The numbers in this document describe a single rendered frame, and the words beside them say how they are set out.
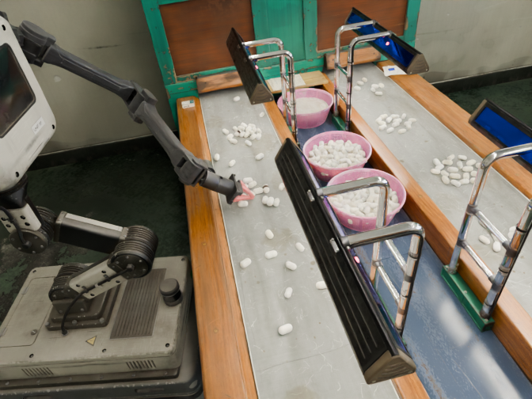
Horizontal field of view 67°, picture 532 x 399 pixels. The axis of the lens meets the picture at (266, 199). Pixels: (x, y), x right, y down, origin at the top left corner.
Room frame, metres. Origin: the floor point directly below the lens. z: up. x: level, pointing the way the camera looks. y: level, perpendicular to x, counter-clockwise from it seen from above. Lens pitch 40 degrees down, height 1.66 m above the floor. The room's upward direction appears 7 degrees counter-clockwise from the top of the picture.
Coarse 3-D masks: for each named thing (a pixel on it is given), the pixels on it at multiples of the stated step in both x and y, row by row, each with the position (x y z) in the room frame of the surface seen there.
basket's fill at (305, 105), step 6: (288, 102) 1.83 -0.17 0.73; (300, 102) 1.82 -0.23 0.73; (306, 102) 1.79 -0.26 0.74; (312, 102) 1.79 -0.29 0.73; (318, 102) 1.79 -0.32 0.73; (324, 102) 1.79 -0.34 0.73; (300, 108) 1.73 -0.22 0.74; (306, 108) 1.74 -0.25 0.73; (312, 108) 1.72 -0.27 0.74; (318, 108) 1.73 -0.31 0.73; (324, 108) 1.73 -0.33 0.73
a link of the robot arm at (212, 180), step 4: (208, 172) 1.08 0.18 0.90; (204, 176) 1.07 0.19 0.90; (208, 176) 1.07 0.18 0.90; (212, 176) 1.07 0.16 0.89; (216, 176) 1.08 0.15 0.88; (200, 180) 1.07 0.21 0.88; (204, 180) 1.06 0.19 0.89; (208, 180) 1.06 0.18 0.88; (212, 180) 1.06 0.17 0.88; (216, 180) 1.06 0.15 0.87; (200, 184) 1.06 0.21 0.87; (204, 184) 1.05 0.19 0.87; (208, 184) 1.05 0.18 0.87; (212, 184) 1.05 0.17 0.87; (216, 184) 1.06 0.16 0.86; (208, 188) 1.06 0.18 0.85; (212, 188) 1.06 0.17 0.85
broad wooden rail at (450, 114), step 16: (384, 64) 2.06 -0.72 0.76; (400, 80) 1.85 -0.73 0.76; (416, 80) 1.82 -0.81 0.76; (416, 96) 1.67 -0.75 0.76; (432, 96) 1.65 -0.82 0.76; (432, 112) 1.52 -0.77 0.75; (448, 112) 1.48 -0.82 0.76; (464, 112) 1.47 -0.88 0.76; (448, 128) 1.40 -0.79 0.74; (464, 128) 1.35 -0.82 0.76; (480, 144) 1.23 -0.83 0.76; (512, 160) 1.11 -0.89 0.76; (512, 176) 1.02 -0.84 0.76; (528, 176) 1.01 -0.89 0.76; (528, 192) 0.94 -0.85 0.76
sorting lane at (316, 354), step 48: (240, 96) 1.95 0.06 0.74; (240, 144) 1.48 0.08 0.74; (240, 240) 0.91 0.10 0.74; (288, 240) 0.88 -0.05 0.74; (240, 288) 0.72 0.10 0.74; (288, 336) 0.55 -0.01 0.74; (336, 336) 0.53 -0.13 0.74; (288, 384) 0.43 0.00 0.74; (336, 384) 0.42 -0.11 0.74; (384, 384) 0.40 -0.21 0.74
